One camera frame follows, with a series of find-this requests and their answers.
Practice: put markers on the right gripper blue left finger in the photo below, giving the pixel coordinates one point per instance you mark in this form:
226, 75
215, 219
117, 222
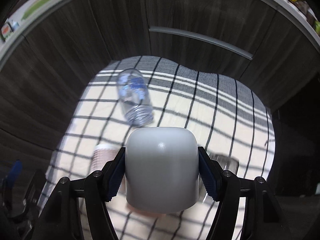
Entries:
60, 217

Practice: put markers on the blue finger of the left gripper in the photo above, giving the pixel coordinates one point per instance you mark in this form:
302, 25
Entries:
11, 178

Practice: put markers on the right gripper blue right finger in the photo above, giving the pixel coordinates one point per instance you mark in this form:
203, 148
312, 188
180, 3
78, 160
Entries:
263, 218

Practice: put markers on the white plastic cup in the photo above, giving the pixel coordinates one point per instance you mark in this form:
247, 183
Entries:
162, 169

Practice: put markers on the smoky square clear cup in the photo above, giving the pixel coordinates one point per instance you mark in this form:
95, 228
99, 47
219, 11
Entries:
226, 162

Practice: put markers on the pink plastic cup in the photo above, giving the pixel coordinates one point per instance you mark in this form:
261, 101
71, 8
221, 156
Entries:
148, 214

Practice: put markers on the black white checkered cloth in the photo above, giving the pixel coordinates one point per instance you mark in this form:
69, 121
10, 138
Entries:
225, 116

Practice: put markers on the clear floral glass bottle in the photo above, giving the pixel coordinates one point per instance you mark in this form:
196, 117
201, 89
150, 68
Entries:
134, 97

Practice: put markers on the green dish soap bottle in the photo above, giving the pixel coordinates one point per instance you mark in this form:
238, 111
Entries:
6, 30

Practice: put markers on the green basin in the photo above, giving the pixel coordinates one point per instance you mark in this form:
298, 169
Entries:
36, 5

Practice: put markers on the grey drawer handle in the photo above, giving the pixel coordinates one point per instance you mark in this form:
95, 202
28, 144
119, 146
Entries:
203, 38

